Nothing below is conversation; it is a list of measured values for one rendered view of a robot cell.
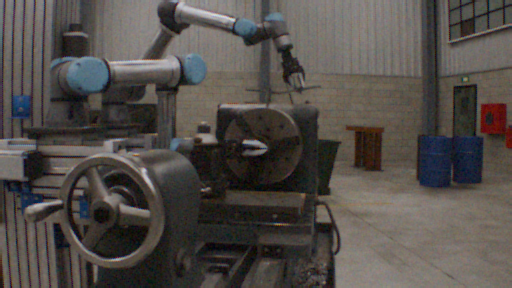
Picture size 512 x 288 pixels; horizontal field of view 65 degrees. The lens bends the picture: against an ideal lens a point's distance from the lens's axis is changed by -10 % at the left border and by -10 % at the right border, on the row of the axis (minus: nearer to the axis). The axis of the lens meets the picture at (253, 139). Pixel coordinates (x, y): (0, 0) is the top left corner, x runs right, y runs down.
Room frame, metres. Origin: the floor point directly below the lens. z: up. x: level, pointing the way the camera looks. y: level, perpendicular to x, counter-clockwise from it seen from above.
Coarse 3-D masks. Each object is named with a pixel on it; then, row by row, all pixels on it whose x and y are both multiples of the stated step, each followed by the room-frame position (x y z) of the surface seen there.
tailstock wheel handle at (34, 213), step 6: (36, 204) 0.48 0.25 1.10; (42, 204) 0.48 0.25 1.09; (48, 204) 0.49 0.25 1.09; (54, 204) 0.50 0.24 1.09; (60, 204) 0.52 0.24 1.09; (30, 210) 0.46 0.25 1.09; (36, 210) 0.47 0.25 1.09; (42, 210) 0.47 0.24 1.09; (48, 210) 0.49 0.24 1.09; (54, 210) 0.50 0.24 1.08; (60, 210) 0.52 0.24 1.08; (24, 216) 0.46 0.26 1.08; (30, 216) 0.46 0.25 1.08; (36, 216) 0.46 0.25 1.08; (42, 216) 0.47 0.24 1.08; (48, 216) 0.49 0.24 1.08; (30, 222) 0.46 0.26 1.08; (36, 222) 0.47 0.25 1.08
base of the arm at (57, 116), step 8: (56, 104) 1.39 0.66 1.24; (64, 104) 1.39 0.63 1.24; (72, 104) 1.41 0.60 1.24; (80, 104) 1.44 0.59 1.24; (48, 112) 1.41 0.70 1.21; (56, 112) 1.38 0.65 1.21; (64, 112) 1.39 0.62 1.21; (72, 112) 1.41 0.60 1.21; (80, 112) 1.43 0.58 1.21; (48, 120) 1.39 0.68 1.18; (56, 120) 1.38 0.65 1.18; (64, 120) 1.38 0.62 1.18; (72, 120) 1.39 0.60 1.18; (80, 120) 1.42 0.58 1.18
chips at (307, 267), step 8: (312, 256) 1.84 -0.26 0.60; (296, 264) 1.77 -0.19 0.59; (304, 264) 1.85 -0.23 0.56; (312, 264) 1.75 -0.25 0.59; (320, 264) 1.85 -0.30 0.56; (296, 272) 1.72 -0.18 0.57; (304, 272) 1.69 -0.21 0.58; (312, 272) 1.66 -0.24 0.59; (320, 272) 1.66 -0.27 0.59; (328, 272) 1.78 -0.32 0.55; (296, 280) 1.54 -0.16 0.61; (304, 280) 1.65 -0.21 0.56; (312, 280) 1.58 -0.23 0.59; (320, 280) 1.55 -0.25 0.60; (328, 280) 1.66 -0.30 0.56
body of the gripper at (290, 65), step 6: (282, 48) 1.82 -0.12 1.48; (288, 48) 1.83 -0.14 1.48; (282, 54) 1.82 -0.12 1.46; (288, 54) 1.84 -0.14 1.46; (288, 60) 1.82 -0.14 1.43; (294, 60) 1.82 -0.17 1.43; (282, 66) 1.84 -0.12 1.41; (288, 66) 1.83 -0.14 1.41; (294, 66) 1.82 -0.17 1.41; (300, 66) 1.87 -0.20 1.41; (288, 72) 1.84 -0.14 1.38; (294, 72) 1.88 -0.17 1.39
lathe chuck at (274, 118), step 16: (256, 112) 1.79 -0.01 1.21; (272, 112) 1.77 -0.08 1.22; (256, 128) 1.79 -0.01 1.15; (272, 128) 1.77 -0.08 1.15; (288, 128) 1.76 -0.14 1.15; (240, 160) 1.80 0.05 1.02; (272, 160) 1.78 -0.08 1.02; (288, 160) 1.76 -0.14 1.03; (240, 176) 1.80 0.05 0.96; (256, 176) 1.78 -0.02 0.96; (272, 176) 1.77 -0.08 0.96
